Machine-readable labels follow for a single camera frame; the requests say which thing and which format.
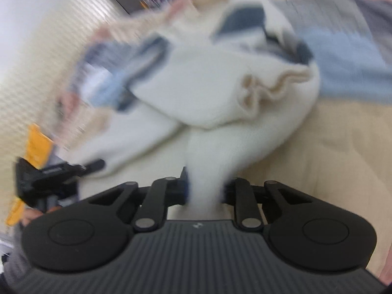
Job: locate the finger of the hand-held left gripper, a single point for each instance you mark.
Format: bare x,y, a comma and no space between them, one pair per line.
73,169

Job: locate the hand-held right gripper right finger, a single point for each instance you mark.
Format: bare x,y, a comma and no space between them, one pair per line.
228,194

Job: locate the patchwork pastel blanket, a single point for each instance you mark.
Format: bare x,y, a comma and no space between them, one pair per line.
337,144

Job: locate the cream striped knit sweater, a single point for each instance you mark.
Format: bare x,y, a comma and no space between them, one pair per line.
199,92

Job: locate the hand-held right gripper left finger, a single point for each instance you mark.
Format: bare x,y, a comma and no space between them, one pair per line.
184,188

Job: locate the person's left hand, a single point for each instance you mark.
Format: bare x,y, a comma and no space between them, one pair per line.
32,216

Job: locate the beige quilted wall padding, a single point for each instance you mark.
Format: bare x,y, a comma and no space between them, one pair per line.
30,82

